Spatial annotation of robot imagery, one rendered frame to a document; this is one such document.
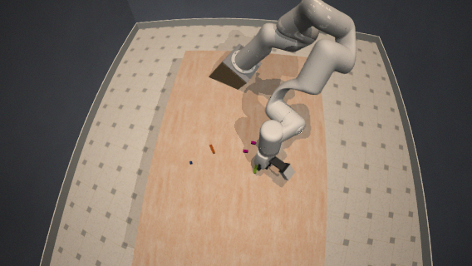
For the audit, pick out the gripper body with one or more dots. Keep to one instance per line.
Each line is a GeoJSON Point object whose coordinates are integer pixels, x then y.
{"type": "Point", "coordinates": [262, 160]}

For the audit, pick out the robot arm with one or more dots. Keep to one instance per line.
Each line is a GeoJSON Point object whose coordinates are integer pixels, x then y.
{"type": "Point", "coordinates": [325, 57]}

